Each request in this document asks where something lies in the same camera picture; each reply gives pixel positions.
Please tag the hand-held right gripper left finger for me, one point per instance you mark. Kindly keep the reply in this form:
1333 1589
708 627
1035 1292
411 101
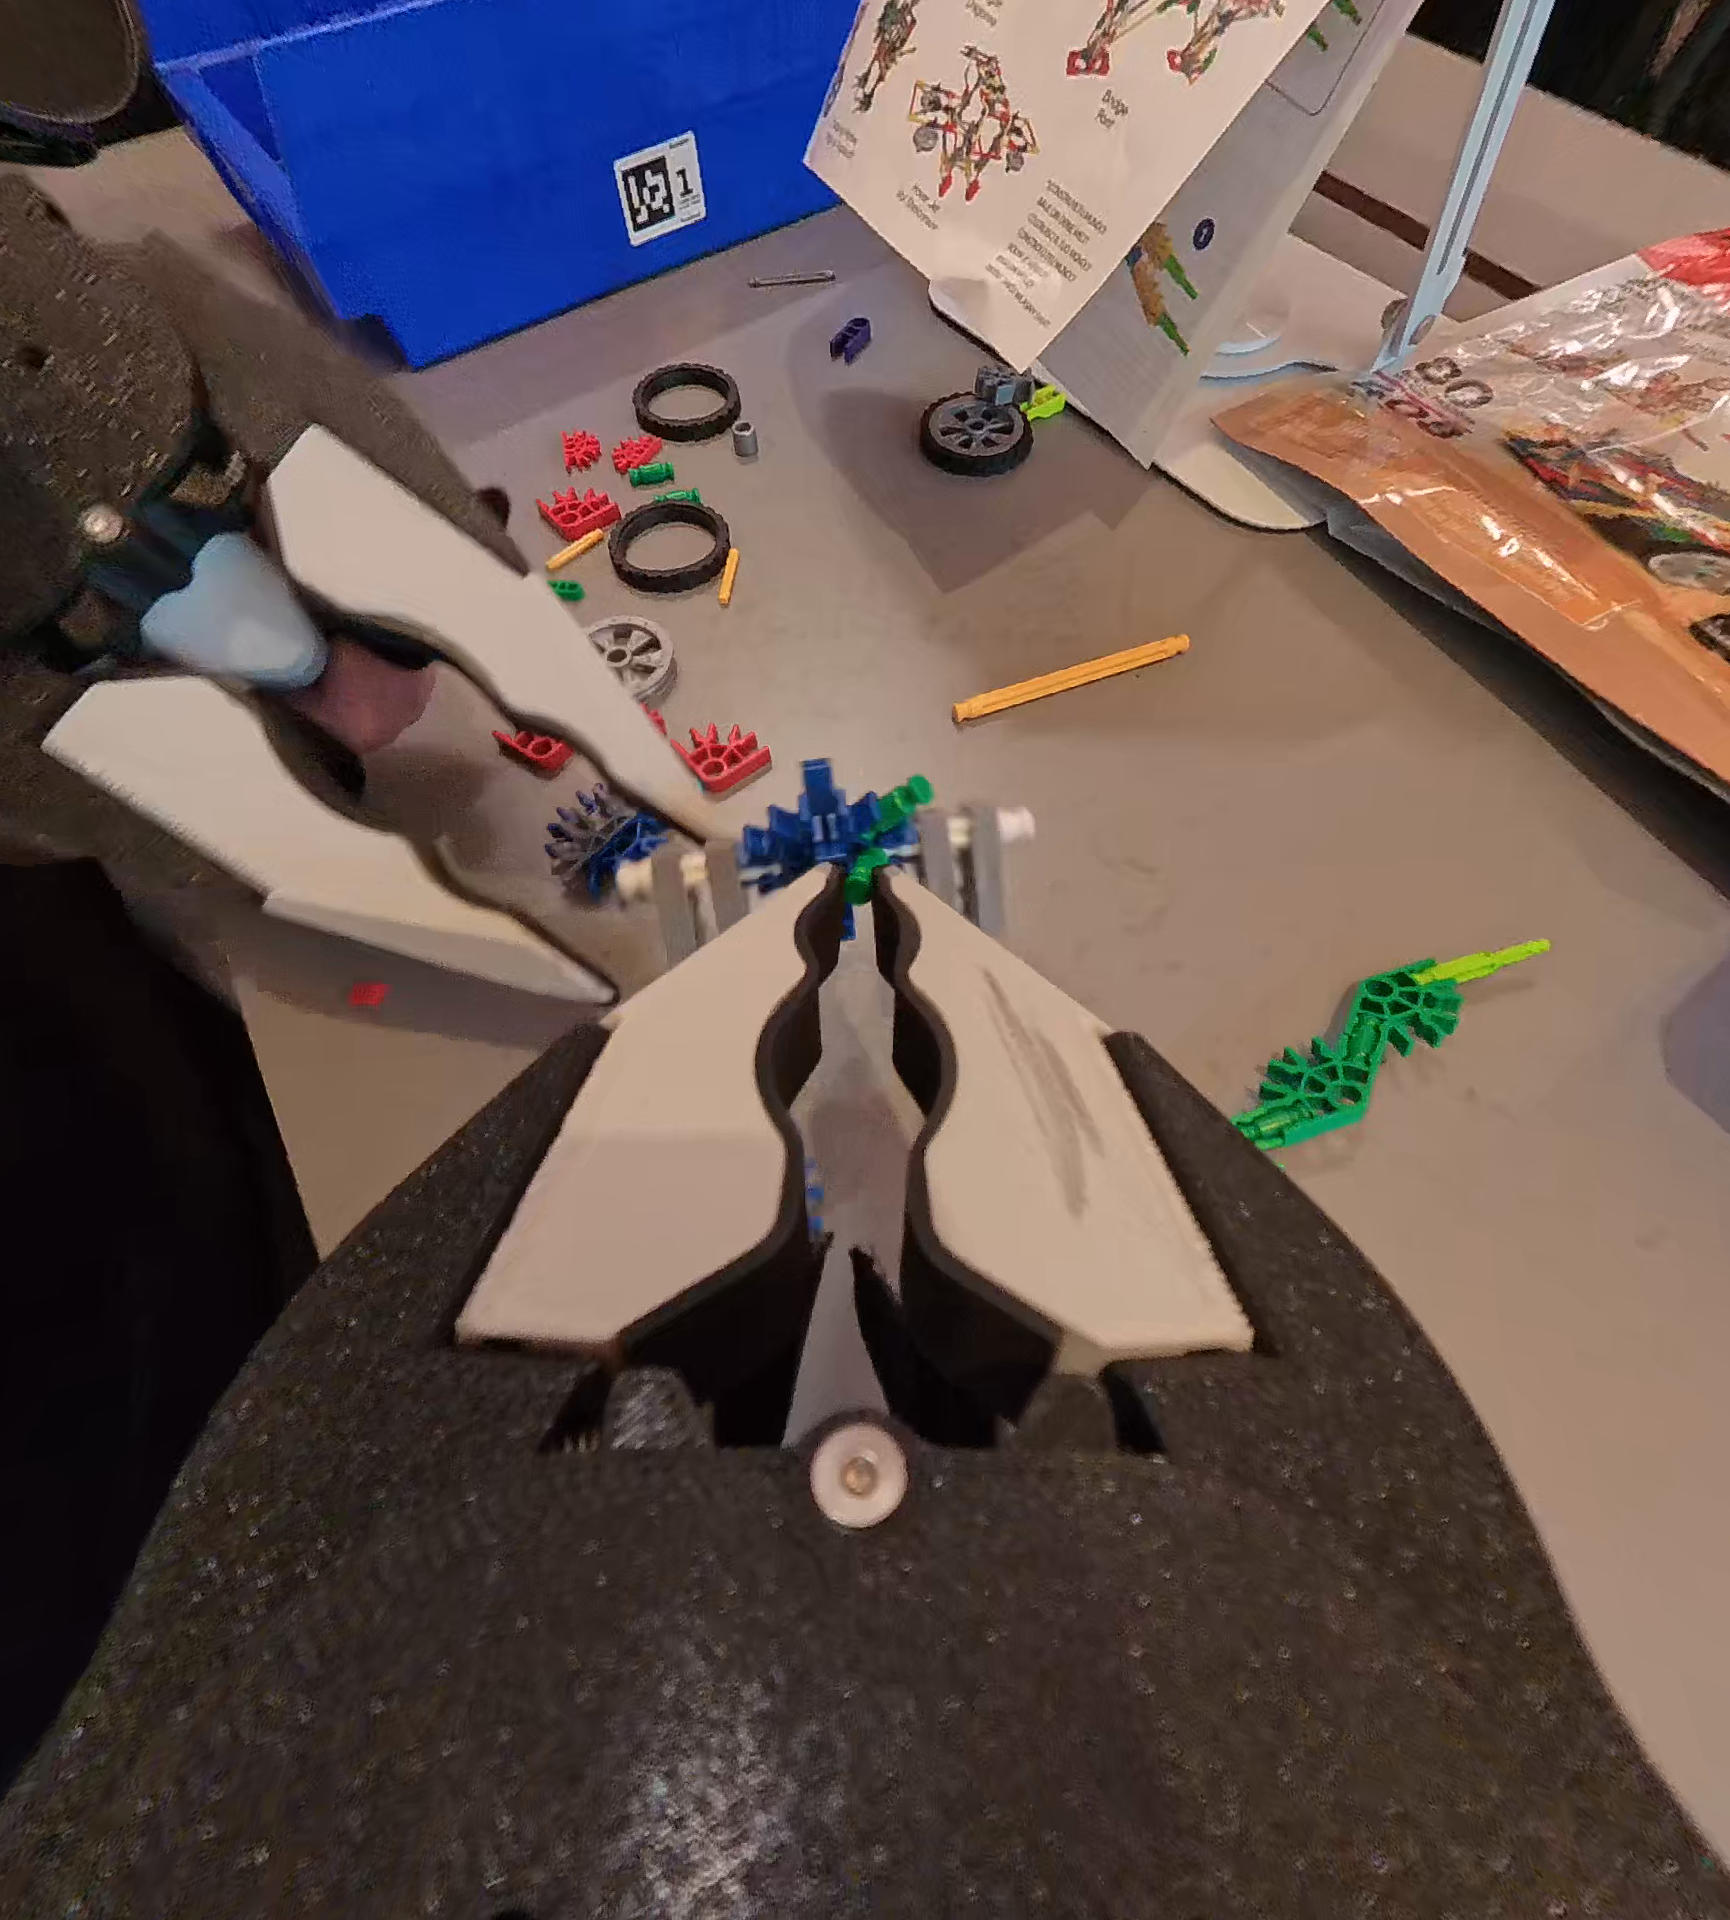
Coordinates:
641 1185

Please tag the black toy wheel assembly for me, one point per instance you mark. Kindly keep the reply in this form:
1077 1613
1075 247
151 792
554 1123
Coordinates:
972 433

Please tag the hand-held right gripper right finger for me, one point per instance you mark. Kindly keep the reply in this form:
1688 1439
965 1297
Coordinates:
1075 1185

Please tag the black rubber tire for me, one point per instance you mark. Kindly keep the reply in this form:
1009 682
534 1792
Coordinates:
618 547
643 403

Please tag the small green rod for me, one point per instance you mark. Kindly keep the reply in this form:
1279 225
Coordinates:
652 475

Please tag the grey wheel hub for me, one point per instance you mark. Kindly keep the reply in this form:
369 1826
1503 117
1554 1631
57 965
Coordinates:
632 656

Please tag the thin grey pin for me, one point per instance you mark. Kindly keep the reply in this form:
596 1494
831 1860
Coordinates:
791 279

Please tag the small red snowflake connector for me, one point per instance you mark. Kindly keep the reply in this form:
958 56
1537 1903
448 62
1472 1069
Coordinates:
637 454
583 453

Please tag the orange toy package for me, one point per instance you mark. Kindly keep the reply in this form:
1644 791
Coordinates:
1554 494

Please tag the blue bin with marker tag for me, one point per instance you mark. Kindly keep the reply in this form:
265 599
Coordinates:
475 180

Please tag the white desk stand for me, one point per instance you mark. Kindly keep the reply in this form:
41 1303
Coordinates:
1481 151

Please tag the person's left hand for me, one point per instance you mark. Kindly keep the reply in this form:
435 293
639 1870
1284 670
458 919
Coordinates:
379 699

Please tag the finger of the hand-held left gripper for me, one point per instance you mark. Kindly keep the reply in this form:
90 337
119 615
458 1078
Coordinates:
235 811
415 541

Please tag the green short rod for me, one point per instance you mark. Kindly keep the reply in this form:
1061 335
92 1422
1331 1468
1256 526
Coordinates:
907 802
865 872

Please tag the yellow short rod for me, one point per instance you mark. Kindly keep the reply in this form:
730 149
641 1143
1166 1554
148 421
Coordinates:
729 576
576 549

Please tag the white instruction booklet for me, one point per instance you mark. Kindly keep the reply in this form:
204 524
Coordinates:
1255 225

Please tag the red fan connector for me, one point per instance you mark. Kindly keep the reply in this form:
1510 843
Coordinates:
726 765
534 750
576 519

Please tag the person's dark pants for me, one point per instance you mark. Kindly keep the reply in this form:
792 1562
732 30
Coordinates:
54 1350

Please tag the blue and grey snowflake connectors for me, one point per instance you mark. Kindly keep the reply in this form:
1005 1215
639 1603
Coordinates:
602 849

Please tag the multicoloured construction toy model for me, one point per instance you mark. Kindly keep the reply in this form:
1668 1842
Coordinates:
791 841

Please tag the purple clip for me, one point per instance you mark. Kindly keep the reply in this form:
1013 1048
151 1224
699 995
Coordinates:
850 339

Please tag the long yellow rod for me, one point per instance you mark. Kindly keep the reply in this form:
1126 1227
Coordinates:
1068 679

